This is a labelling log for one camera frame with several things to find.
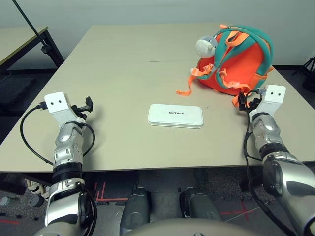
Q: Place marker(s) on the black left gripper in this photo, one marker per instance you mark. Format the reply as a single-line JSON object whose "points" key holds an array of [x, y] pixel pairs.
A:
{"points": [[80, 111]]}

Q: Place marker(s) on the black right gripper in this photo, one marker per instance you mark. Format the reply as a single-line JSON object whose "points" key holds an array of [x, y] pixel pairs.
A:
{"points": [[253, 103]]}

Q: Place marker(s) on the orange teal backpack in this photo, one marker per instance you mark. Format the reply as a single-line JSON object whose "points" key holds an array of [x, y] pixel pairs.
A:
{"points": [[243, 64]]}

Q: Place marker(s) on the grey white plush shark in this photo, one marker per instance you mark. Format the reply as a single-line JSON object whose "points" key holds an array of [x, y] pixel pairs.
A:
{"points": [[205, 45]]}

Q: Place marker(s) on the white pencil case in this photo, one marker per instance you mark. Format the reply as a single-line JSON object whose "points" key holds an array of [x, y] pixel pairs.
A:
{"points": [[176, 115]]}

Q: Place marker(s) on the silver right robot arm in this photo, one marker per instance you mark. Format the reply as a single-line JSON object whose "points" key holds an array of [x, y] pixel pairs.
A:
{"points": [[275, 147]]}

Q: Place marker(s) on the black clamp on table leg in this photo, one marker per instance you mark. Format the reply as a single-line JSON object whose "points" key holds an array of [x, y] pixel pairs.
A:
{"points": [[45, 49]]}

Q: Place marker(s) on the black tripod stand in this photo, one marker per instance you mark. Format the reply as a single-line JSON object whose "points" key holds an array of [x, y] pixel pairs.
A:
{"points": [[310, 73]]}

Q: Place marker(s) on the thin dark slanted pole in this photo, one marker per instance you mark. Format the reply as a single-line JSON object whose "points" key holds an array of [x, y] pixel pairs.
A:
{"points": [[25, 18]]}

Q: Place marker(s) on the grey robot right leg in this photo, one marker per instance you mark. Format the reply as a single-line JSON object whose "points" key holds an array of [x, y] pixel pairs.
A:
{"points": [[199, 204]]}

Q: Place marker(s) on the grey robot leg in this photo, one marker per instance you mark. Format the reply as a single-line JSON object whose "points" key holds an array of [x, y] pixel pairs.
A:
{"points": [[136, 209], [199, 204]]}

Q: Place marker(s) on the grey robot left leg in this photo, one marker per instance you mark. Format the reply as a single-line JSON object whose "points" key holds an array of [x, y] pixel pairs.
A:
{"points": [[136, 209]]}

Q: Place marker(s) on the beige robot torso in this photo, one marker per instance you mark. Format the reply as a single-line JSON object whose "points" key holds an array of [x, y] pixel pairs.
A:
{"points": [[192, 228]]}

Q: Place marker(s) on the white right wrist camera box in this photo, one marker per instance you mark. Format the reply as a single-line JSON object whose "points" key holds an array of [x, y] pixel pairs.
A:
{"points": [[273, 98]]}

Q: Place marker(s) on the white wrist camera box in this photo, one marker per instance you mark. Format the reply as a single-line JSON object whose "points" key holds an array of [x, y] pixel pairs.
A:
{"points": [[273, 98], [57, 105]]}

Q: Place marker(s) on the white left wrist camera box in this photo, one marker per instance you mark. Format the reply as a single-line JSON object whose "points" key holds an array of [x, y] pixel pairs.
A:
{"points": [[57, 105]]}

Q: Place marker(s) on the beige side table black frame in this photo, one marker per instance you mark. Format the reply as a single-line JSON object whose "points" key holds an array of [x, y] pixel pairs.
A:
{"points": [[22, 41]]}

